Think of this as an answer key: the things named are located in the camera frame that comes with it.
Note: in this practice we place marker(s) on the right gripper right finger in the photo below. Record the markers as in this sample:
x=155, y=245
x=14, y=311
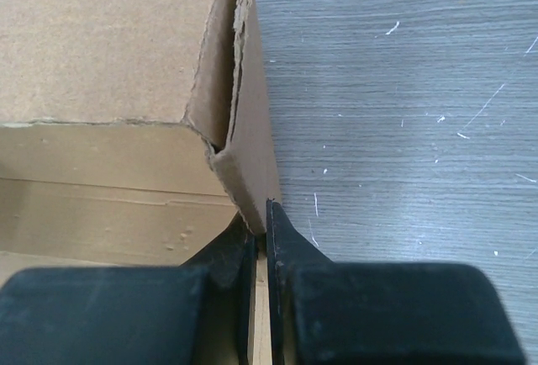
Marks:
x=326, y=312

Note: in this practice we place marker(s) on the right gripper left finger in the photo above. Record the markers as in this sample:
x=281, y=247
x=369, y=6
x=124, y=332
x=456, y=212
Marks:
x=199, y=312

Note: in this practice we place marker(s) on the brown cardboard box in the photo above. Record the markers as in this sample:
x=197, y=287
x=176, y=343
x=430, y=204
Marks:
x=132, y=133

